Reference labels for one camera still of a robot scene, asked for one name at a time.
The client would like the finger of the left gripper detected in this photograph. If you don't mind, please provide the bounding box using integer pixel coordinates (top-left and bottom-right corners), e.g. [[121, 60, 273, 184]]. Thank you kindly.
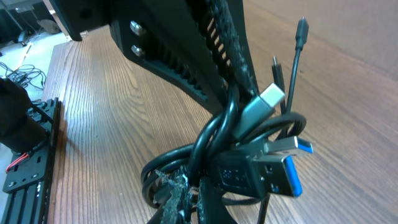
[[110, 0, 259, 114]]

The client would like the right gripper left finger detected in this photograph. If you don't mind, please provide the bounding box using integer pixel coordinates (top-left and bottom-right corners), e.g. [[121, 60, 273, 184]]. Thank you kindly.
[[147, 167, 192, 224]]

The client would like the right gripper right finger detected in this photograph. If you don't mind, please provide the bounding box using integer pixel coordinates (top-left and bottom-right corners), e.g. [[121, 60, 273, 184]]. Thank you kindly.
[[197, 177, 236, 224]]

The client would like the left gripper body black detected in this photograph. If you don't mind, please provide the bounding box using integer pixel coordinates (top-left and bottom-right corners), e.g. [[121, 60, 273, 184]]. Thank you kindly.
[[50, 0, 193, 42]]

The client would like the thick black USB cable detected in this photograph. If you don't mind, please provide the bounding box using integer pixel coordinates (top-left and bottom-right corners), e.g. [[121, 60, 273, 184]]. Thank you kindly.
[[140, 82, 314, 210]]

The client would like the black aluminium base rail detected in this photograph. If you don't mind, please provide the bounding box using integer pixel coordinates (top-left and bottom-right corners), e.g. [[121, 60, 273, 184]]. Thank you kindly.
[[1, 98, 62, 224]]

